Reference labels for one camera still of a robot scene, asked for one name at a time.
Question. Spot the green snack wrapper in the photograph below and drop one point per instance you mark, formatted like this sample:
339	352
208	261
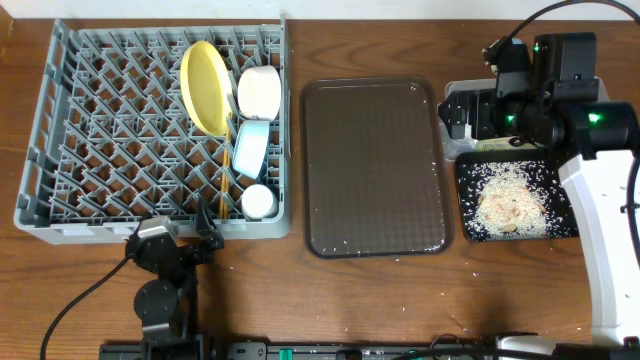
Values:
500	144

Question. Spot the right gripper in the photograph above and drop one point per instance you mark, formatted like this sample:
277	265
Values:
484	102

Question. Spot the long wooden chopstick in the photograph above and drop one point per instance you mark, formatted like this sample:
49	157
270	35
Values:
223	210

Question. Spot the dark brown serving tray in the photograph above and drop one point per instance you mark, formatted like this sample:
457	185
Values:
375	182

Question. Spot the grey dish rack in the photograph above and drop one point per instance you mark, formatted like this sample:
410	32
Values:
112	141

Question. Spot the clear plastic bin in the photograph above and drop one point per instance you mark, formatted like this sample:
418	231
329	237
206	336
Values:
538	124

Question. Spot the black waste tray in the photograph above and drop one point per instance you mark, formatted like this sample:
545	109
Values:
470	200

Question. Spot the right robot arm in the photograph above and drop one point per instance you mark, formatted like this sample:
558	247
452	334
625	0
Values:
597	163

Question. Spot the short wooden chopstick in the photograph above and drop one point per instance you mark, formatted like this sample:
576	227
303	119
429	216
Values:
227	140

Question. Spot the white pink bowl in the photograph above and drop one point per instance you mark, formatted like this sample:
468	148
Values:
259	93

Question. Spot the rice food waste pile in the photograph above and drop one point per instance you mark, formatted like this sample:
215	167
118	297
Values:
510	205

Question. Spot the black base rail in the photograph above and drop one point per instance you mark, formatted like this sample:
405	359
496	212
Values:
262	351

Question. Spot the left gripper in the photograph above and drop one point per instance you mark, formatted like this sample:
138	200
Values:
187	248

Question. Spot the white paper cup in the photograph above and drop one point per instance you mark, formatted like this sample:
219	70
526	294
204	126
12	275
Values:
258	202

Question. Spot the light blue bowl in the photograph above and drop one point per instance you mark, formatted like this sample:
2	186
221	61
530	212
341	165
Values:
251	147

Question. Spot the yellow plate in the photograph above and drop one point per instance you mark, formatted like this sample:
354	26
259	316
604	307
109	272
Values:
205	87

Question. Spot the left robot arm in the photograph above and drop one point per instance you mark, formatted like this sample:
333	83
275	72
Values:
167	306

